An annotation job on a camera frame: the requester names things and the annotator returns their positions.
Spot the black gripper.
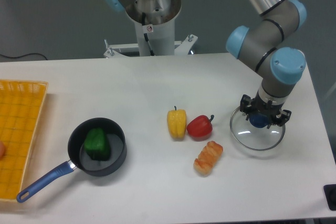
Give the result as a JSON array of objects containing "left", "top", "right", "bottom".
[{"left": 240, "top": 94, "right": 291, "bottom": 129}]

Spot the black saucepan blue handle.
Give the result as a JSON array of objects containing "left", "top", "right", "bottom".
[{"left": 16, "top": 118, "right": 127, "bottom": 203}]

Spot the yellow bell pepper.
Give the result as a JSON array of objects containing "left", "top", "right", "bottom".
[{"left": 166, "top": 106, "right": 187, "bottom": 140}]

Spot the orange shrimp sushi toy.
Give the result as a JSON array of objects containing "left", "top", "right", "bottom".
[{"left": 193, "top": 141, "right": 224, "bottom": 176}]

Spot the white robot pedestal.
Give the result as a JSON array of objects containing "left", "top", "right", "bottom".
[{"left": 103, "top": 0, "right": 198, "bottom": 59}]

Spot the yellow woven basket tray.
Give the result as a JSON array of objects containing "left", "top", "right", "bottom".
[{"left": 1, "top": 79, "right": 48, "bottom": 202}]

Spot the red bell pepper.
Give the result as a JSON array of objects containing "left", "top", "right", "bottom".
[{"left": 186, "top": 115, "right": 214, "bottom": 138}]

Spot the green bell pepper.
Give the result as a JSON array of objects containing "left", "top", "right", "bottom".
[{"left": 83, "top": 128, "right": 111, "bottom": 161}]

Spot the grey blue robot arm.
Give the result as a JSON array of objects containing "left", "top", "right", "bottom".
[{"left": 105, "top": 0, "right": 307, "bottom": 128}]

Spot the black device at table edge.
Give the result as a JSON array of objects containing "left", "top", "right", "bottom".
[{"left": 323, "top": 184, "right": 336, "bottom": 211}]

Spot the black floor cable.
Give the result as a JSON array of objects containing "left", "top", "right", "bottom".
[{"left": 0, "top": 53, "right": 48, "bottom": 60}]

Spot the glass pot lid blue knob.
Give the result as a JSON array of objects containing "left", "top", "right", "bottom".
[{"left": 229, "top": 108, "right": 286, "bottom": 151}]

